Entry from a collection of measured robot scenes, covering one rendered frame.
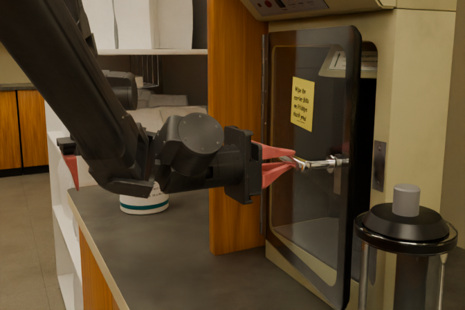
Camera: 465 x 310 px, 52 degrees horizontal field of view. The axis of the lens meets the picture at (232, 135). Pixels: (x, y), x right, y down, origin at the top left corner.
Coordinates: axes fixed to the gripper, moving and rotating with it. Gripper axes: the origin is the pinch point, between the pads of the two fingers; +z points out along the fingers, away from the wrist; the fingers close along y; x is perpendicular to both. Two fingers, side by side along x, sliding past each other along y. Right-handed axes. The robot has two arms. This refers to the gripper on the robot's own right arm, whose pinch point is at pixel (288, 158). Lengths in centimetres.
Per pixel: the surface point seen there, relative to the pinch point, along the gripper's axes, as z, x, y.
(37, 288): -24, 219, -118
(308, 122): 4.4, 1.4, 4.9
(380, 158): 8.3, -10.1, 1.2
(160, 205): -2, 56, -24
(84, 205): -19, 71, -25
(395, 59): 8.5, -11.6, 14.7
